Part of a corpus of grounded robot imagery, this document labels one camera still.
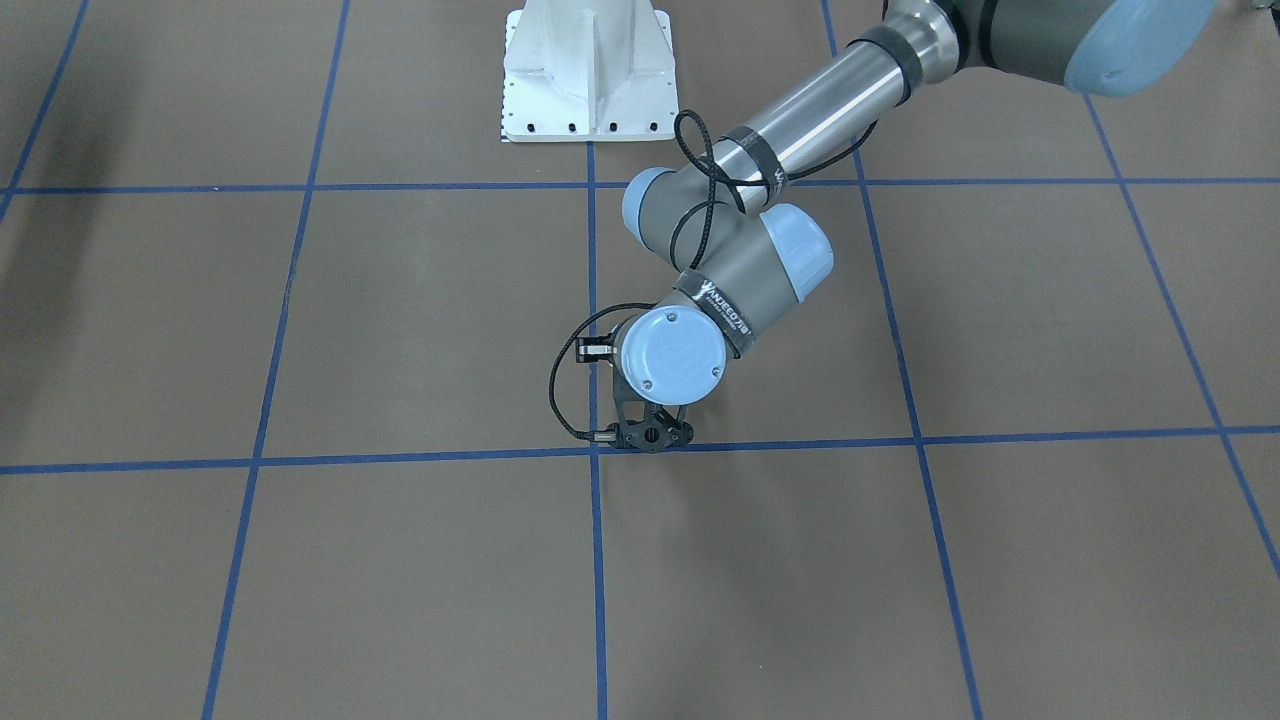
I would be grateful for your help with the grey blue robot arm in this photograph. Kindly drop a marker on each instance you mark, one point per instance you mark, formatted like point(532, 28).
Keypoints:
point(744, 257)

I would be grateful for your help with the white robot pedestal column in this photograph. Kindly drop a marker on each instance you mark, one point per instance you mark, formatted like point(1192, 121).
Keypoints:
point(588, 71)

